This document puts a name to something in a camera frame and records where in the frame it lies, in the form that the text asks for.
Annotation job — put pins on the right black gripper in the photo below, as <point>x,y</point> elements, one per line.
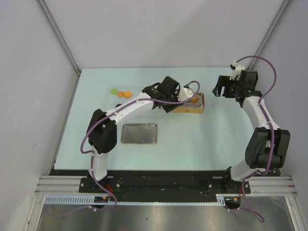
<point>224,81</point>

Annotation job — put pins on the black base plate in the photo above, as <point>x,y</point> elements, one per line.
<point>126,181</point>

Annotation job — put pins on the gold cookie tin box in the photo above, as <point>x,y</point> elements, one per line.
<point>199,110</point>

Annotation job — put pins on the orange round waffle cookie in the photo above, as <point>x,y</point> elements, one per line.
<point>194,100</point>

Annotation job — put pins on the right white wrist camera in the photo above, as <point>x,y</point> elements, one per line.
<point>236,68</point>

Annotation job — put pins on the aluminium rail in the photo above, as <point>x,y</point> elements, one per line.
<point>259,186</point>

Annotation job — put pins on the metal tongs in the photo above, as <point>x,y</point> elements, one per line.
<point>196,105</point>

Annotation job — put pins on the aluminium frame post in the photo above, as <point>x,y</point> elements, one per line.
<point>58,34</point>
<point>285,4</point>

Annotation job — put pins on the silver tin lid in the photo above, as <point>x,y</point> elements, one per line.
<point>139,134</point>

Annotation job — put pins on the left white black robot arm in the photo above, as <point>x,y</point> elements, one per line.
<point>103,126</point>

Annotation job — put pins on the right aluminium frame post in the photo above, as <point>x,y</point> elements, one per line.
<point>285,4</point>

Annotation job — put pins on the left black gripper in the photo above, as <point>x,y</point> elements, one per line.
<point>168,109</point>

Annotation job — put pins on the white slotted cable duct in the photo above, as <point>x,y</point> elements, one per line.
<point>217,200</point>

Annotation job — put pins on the green sandwich cookie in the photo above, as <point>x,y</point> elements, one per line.
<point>114,91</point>

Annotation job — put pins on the left aluminium frame post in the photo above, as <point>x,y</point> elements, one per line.
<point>58,34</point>

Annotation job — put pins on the orange cookie left edge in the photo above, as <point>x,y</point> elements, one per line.
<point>120,94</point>

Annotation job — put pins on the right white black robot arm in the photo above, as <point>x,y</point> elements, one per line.
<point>267,148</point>

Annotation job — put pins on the clear plastic tray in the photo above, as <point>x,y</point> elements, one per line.
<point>142,103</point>

